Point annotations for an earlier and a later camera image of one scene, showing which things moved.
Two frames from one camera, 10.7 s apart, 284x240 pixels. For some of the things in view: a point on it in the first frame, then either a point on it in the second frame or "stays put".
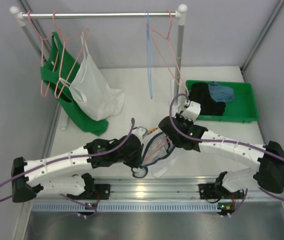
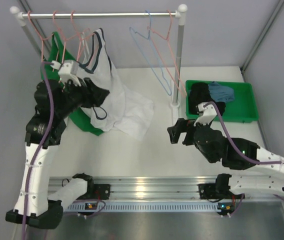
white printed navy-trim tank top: x=158 y=156 -> x=125 y=110
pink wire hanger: x=164 y=142 -> x=80 y=35
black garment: x=199 y=92 stays put
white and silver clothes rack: x=181 y=13 stays put
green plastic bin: x=242 y=109 stays put
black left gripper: x=137 y=160 -> x=87 y=90
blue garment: x=220 y=93 stays put
